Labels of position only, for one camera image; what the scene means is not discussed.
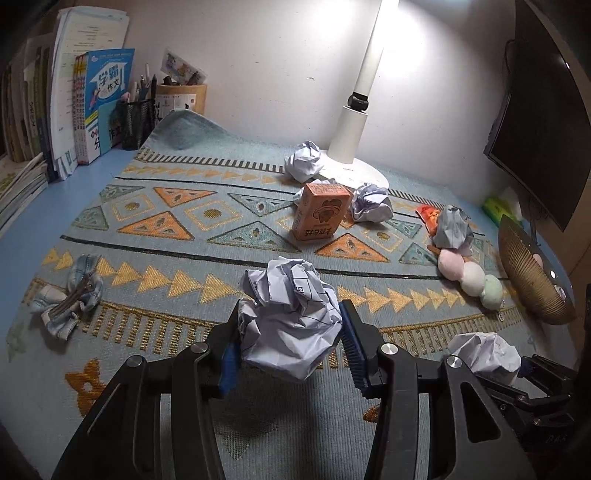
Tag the patterned blue woven mat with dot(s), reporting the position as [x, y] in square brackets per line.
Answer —
[183, 235]

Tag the orange cardboard box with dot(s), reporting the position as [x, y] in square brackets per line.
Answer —
[320, 211]

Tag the upright books at left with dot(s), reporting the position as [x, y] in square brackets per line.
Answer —
[24, 86]

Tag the white desk lamp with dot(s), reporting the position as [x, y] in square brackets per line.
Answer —
[339, 161]

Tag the plaid fabric hair clip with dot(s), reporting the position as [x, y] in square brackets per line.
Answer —
[60, 312]

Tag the blue cover workbook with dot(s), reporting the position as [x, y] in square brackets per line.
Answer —
[100, 80]

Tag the pink white green plush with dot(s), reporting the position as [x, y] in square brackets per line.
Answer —
[473, 281]

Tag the green tissue box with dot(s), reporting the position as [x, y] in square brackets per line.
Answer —
[504, 204]

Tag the orange snack packet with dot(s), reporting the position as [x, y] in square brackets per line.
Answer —
[430, 217]

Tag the white upright paper booklets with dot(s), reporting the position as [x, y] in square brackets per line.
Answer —
[78, 31]

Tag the black monitor screen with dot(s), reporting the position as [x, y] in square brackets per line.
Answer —
[541, 136]

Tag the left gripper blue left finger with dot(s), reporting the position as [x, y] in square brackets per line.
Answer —
[201, 372]

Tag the beige round pen cup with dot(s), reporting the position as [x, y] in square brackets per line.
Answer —
[182, 88]

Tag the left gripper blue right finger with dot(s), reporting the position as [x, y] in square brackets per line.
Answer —
[382, 370]

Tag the black mesh pen holder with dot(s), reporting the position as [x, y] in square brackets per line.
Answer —
[137, 122]

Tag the flat stacked books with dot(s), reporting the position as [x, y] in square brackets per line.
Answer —
[21, 183]

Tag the brown woven basket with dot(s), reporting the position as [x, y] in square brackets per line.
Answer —
[542, 289]

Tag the grey paper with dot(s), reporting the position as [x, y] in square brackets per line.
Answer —
[453, 231]

